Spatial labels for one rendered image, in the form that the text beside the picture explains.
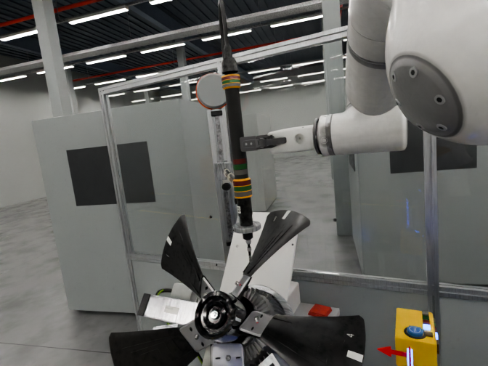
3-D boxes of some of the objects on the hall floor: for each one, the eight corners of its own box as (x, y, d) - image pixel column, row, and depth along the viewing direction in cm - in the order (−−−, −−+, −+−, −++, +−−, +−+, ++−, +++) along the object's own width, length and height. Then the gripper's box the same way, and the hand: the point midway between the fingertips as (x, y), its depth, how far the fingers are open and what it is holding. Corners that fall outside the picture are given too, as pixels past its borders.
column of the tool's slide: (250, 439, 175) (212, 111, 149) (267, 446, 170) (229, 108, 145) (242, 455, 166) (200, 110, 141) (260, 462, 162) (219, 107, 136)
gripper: (332, 118, 72) (262, 126, 81) (311, 117, 57) (229, 128, 65) (334, 149, 73) (265, 155, 82) (314, 157, 58) (233, 163, 66)
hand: (253, 142), depth 73 cm, fingers open, 8 cm apart
